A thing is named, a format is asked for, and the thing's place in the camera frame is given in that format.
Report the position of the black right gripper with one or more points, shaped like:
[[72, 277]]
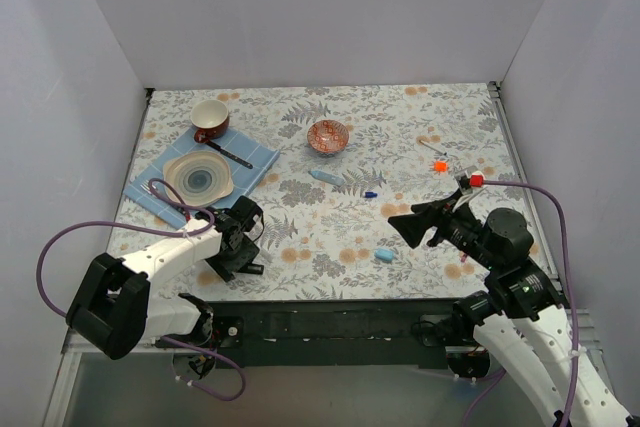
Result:
[[437, 227]]

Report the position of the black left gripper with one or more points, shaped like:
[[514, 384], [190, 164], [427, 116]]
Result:
[[232, 261]]

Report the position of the orange pen cap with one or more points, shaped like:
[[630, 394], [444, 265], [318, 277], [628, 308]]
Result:
[[440, 166]]

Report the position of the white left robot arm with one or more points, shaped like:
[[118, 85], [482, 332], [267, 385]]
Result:
[[118, 303]]

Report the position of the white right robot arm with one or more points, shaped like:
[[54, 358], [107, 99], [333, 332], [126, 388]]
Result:
[[520, 317]]

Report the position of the light blue pen cap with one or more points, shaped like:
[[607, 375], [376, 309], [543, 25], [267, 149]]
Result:
[[384, 255]]

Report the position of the light blue marker pen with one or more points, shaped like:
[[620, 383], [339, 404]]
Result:
[[327, 178]]

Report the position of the beige blue ringed plate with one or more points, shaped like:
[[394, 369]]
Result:
[[200, 178]]

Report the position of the blue checked cloth napkin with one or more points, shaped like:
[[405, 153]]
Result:
[[244, 180]]

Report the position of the floral tablecloth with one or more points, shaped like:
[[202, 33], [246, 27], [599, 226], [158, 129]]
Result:
[[318, 240]]

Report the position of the silver fork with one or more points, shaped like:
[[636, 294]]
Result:
[[152, 191]]

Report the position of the red brown ceramic mug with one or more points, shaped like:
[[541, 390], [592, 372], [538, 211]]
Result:
[[211, 120]]

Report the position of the orange patterned bowl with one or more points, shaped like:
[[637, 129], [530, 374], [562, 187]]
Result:
[[328, 137]]

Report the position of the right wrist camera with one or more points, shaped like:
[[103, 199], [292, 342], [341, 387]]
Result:
[[469, 179]]

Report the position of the black handled knife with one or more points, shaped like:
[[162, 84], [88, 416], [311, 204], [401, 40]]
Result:
[[229, 154]]

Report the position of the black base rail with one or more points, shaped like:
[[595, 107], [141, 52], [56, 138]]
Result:
[[339, 333]]

